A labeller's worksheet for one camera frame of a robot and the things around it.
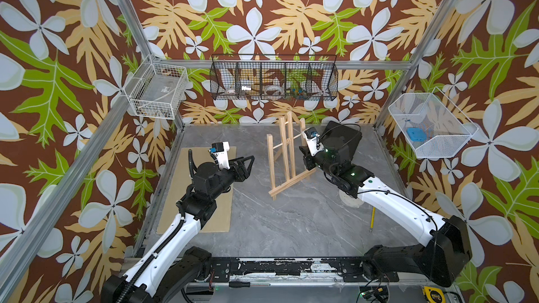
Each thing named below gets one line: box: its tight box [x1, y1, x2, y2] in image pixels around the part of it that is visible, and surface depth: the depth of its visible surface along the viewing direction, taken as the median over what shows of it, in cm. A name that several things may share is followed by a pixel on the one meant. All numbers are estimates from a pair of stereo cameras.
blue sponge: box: [407, 126, 428, 142], surface depth 84 cm
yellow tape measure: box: [422, 286, 446, 303], surface depth 69 cm
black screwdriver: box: [228, 281, 271, 289], surface depth 73 cm
